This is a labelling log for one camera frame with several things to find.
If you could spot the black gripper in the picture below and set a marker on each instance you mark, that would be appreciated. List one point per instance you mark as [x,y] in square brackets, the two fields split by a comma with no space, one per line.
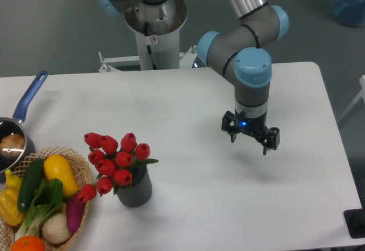
[236,123]

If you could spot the red tulip bouquet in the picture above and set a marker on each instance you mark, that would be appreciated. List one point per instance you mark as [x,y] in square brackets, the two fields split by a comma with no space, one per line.
[115,161]

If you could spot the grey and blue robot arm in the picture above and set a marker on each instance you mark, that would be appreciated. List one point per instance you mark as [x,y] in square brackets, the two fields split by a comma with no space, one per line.
[238,56]

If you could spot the dark grey ribbed vase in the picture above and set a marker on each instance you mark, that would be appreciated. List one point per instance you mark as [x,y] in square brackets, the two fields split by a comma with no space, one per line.
[139,192]

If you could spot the black device at table edge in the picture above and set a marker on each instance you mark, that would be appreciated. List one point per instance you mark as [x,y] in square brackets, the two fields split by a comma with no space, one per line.
[355,222]

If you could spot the blue object in background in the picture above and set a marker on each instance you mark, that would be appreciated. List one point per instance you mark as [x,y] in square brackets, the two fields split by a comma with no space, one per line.
[349,12]

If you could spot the purple eggplant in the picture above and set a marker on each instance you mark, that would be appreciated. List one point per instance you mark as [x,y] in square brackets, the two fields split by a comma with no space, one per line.
[74,213]

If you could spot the yellow squash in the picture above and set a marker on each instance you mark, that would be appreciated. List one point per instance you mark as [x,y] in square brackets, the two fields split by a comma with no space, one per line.
[58,167]

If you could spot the green bok choy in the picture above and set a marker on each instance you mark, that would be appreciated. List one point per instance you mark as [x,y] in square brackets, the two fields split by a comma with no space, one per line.
[46,201]

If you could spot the white garlic bulb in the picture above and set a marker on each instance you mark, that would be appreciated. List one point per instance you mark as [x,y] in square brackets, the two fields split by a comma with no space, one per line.
[55,230]

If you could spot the green cucumber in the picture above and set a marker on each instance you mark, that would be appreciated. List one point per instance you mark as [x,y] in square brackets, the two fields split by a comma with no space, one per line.
[30,182]

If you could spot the browned food in saucepan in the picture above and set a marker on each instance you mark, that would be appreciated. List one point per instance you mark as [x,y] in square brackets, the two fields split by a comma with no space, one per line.
[12,145]

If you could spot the orange fruit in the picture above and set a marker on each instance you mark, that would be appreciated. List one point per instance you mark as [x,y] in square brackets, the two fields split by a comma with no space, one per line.
[28,243]

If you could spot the yellow bell pepper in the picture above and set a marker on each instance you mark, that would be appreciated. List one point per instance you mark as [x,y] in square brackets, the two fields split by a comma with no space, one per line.
[9,200]

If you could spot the woven wicker basket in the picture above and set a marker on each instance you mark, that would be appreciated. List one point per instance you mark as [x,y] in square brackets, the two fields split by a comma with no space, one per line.
[82,173]

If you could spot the white frame at right edge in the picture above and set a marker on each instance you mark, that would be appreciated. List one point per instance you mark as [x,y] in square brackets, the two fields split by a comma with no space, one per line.
[353,107]

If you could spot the blue handled saucepan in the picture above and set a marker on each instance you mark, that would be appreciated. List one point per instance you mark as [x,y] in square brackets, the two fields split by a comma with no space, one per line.
[14,124]

